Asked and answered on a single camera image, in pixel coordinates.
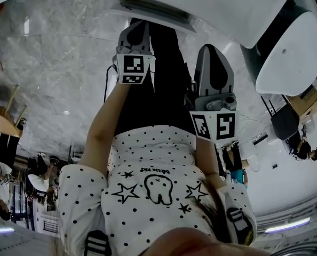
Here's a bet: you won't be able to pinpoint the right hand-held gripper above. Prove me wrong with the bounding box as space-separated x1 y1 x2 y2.
185 44 238 141

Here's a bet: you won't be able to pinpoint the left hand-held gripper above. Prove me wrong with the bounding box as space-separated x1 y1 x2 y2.
112 20 155 85

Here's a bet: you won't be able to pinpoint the person's right forearm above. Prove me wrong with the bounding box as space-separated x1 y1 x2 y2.
195 137 225 183

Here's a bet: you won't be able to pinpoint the person's left forearm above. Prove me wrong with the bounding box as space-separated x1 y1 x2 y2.
88 83 133 157

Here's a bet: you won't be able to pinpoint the black waist device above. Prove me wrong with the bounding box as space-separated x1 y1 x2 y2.
184 83 202 112

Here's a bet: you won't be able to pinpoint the person's black trousers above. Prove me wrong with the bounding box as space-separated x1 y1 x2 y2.
113 17 197 139

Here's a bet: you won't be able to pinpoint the black chair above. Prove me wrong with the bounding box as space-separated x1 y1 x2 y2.
261 94 301 141

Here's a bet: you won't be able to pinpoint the cardboard box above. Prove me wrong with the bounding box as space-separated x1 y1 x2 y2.
288 77 317 117

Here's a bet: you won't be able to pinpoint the wooden stool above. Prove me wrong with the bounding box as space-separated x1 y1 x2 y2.
0 84 29 138

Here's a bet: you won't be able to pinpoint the person's white dotted shirt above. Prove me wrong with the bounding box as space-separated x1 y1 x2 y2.
57 125 258 256

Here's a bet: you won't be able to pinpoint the ceiling tube light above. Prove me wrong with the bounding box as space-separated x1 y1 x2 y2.
265 217 312 235

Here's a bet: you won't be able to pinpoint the person's head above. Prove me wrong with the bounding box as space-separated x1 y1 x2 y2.
142 227 271 256

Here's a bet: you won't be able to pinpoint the black cable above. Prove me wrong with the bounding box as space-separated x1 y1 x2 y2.
104 64 117 104

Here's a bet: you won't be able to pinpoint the person's right shoulder strap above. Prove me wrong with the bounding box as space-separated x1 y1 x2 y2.
226 206 257 246

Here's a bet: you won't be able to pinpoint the person's shoulder strap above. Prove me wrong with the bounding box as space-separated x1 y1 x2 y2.
84 229 112 256
226 206 257 246

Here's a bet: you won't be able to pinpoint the person's left shoulder strap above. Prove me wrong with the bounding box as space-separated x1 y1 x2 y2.
84 229 112 256

